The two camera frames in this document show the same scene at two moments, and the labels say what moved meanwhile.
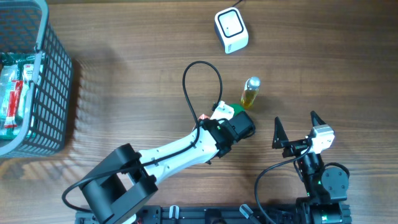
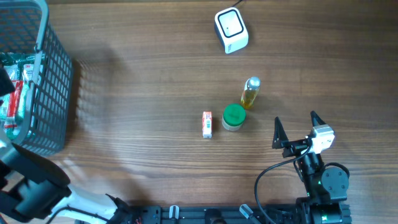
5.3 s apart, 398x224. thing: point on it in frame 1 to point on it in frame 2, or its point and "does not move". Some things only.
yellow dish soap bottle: x=251 y=87 does not move
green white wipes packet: x=15 y=83 does not move
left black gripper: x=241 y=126 to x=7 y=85
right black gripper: x=281 y=140 does not move
